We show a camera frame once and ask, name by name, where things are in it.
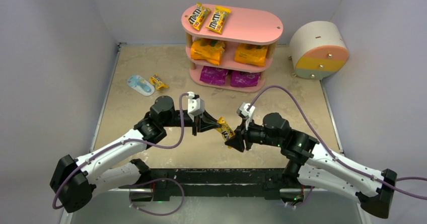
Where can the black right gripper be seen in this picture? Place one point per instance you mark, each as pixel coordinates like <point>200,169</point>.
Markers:
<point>246,138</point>

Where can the light blue oval package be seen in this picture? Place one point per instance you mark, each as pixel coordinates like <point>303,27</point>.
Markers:
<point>141,85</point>

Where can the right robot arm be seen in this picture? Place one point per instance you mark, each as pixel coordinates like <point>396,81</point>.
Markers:
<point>311,164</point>

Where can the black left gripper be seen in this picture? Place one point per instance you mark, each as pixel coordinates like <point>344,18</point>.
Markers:
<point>195,125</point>

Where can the round cream drawer cabinet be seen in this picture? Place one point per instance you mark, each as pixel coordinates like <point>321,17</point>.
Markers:
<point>317,50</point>

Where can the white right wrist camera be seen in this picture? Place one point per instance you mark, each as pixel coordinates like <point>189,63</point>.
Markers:
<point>246,112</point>

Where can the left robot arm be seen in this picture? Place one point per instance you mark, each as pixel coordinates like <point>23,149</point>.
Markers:
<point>141,137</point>

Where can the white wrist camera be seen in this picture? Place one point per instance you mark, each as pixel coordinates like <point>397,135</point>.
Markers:
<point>246,112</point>
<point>195,105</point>

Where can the small yellow M&M's bag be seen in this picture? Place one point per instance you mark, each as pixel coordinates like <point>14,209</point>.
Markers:
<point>157,82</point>

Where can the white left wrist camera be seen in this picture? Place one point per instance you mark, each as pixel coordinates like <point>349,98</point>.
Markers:
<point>195,105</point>

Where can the purple blackcurrant gummy bag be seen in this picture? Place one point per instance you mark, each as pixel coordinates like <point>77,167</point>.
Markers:
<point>214,75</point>
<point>242,79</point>

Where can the pink three-tier shelf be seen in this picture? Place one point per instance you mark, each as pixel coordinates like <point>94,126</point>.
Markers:
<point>243,26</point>

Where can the orange mango gummy bag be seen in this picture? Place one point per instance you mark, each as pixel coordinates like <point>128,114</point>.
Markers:
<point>251,54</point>
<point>208,49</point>

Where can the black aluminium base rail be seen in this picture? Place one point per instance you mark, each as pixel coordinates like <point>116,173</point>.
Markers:
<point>167,183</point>

